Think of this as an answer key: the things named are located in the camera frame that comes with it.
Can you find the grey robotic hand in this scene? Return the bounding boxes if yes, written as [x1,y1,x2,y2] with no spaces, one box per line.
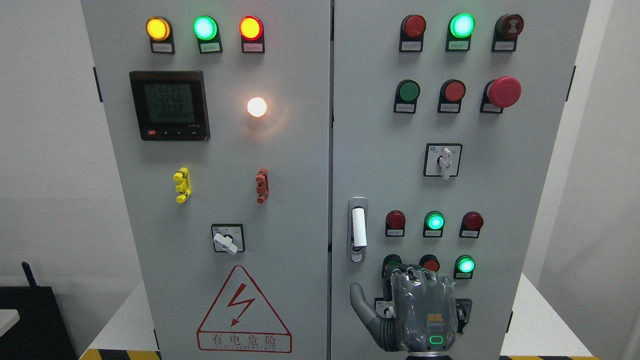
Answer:
[350,264,458,353]

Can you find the silver door handle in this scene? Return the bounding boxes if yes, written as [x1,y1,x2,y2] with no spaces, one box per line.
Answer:
[347,196,368,264]

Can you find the grey right cabinet door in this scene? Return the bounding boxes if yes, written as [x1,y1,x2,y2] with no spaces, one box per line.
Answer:
[330,0,590,360]

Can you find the grey cabinet door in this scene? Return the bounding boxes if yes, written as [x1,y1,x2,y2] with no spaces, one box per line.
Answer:
[81,0,332,360]
[330,0,590,360]

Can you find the grey left cabinet door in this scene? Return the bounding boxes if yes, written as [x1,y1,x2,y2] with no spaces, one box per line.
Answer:
[81,0,332,360]

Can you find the red push button lower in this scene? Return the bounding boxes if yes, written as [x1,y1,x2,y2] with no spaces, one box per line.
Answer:
[418,254,441,272]

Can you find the red push button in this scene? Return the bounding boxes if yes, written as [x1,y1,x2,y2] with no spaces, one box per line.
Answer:
[438,79,466,114]
[418,254,441,272]

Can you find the green push button lower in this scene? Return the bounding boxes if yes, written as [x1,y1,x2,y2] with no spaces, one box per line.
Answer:
[381,254,403,279]

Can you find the green push button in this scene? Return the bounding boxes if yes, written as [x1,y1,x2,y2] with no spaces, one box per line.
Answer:
[393,79,421,114]
[381,254,403,279]

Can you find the green lit button lower right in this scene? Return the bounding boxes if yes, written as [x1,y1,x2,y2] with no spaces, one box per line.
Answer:
[454,255,476,280]

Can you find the green indicator light middle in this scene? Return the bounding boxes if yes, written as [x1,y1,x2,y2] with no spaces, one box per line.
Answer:
[422,210,446,239]

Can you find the green indicator light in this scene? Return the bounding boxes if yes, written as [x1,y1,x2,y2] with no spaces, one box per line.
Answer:
[445,13,476,51]
[422,210,446,239]
[192,15,223,54]

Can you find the dark red indicator light middle-left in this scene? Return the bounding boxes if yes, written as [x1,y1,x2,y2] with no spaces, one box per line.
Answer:
[385,210,406,237]

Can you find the dark red indicator light middle-right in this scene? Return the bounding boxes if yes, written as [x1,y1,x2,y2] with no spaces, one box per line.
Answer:
[458,210,484,239]

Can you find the red electric warning sticker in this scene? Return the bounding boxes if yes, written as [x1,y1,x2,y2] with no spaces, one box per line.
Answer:
[196,265,293,354]

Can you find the green push button upper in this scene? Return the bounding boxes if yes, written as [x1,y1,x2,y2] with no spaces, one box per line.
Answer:
[393,79,421,114]

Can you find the red push button upper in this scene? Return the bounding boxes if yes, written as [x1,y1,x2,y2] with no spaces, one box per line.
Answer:
[438,79,466,114]

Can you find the red emergency stop button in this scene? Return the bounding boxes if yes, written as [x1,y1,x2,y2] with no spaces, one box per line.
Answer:
[479,76,522,114]

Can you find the white glowing indicator light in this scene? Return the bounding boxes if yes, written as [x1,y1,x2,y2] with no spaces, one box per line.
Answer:
[246,96,268,118]

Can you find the dark red indicator light top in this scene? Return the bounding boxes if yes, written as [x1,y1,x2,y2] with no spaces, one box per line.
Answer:
[398,14,426,53]

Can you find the green indicator light top right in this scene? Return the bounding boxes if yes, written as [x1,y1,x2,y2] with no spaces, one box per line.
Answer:
[445,13,476,51]

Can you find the dark red buzzer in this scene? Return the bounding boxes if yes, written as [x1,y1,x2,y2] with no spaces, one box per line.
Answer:
[491,13,524,52]

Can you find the black digital power meter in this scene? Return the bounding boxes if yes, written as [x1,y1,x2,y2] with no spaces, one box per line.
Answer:
[129,70,210,142]

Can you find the red lit indicator light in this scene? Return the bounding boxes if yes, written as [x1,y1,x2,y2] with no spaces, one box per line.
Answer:
[238,15,265,54]

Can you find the green indicator light top left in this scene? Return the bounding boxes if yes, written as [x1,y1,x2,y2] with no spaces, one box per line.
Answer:
[192,15,223,54]

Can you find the black box at left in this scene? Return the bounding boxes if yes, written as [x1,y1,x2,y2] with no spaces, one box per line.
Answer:
[0,261,76,360]

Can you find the yellow indicator light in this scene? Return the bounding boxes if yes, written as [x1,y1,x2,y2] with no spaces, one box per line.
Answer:
[145,16,175,54]

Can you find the white rotary switch bottom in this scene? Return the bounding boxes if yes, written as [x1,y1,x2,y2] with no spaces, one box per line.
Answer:
[374,297,396,319]

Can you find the white rotary switch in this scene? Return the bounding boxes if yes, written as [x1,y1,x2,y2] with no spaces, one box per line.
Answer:
[423,143,463,180]
[374,297,396,319]

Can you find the black rotary switch bottom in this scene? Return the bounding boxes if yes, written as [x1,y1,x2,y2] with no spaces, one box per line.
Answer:
[455,298,473,334]

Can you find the white rotary switch upper right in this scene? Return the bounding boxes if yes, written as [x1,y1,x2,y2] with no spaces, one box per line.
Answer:
[423,143,463,180]

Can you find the white rotary switch left door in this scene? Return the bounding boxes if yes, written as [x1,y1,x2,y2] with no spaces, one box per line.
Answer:
[211,223,246,255]

